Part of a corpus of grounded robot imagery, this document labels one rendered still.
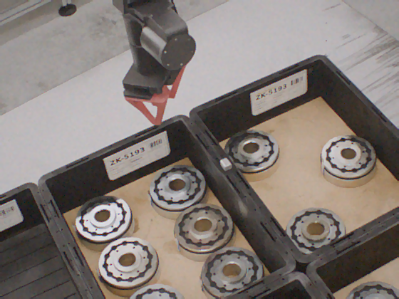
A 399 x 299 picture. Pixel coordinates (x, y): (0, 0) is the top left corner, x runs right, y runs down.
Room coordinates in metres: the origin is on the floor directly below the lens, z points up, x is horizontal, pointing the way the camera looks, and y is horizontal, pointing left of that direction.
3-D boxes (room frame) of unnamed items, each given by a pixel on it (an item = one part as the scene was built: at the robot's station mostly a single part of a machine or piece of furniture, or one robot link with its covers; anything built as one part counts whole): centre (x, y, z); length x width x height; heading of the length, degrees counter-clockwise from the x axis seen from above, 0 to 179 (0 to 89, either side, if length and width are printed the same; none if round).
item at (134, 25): (0.90, 0.04, 1.23); 0.07 x 0.06 x 0.07; 26
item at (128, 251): (0.76, 0.15, 0.86); 0.05 x 0.05 x 0.01
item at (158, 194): (0.91, 0.05, 0.86); 0.10 x 0.10 x 0.01
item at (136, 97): (0.89, 0.05, 1.10); 0.07 x 0.07 x 0.09; 63
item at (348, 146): (0.91, -0.27, 0.86); 0.05 x 0.05 x 0.01
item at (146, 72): (0.91, 0.05, 1.17); 0.10 x 0.07 x 0.07; 153
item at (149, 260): (0.76, 0.15, 0.86); 0.10 x 0.10 x 0.01
